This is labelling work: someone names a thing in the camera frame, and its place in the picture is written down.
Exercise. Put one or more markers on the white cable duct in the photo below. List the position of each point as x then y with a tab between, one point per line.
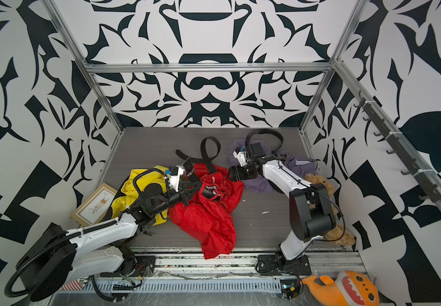
209	286

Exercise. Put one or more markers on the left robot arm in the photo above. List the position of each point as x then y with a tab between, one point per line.
60	256

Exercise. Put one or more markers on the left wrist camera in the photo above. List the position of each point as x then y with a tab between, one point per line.
173	177

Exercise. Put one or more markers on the black coat hook rail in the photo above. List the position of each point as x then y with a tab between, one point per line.
401	147

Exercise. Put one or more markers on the striped printed card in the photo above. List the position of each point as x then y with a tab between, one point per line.
75	285

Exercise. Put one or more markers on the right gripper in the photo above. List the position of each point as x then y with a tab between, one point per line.
238	176

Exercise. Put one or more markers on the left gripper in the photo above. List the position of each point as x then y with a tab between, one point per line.
183	194

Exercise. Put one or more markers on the framed picture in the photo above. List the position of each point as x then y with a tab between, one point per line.
93	209

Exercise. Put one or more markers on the brown teddy bear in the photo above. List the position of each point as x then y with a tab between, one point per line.
338	236

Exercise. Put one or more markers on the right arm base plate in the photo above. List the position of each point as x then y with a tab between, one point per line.
276	264

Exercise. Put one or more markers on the orange monster plush toy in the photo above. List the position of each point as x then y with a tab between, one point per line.
349	288

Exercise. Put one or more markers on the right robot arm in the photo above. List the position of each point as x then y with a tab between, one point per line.
311	215

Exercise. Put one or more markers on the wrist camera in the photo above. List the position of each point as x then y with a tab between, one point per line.
173	177
241	155

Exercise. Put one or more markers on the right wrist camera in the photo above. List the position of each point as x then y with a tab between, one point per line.
241	155

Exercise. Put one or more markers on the yellow trousers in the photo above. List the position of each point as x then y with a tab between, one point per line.
128	194

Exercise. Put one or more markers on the red trousers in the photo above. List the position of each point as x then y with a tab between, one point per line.
207	216

